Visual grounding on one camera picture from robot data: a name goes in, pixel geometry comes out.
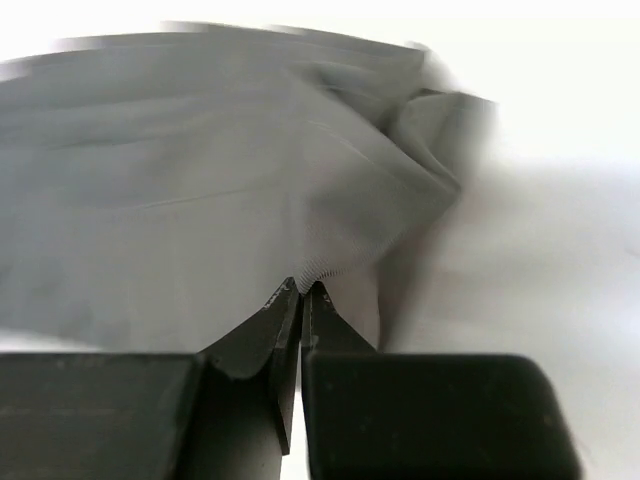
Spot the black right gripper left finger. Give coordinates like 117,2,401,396
1,280,300,479

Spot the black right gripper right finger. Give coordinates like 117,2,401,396
301,283,582,480

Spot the grey pleated skirt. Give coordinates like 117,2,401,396
1,23,494,357

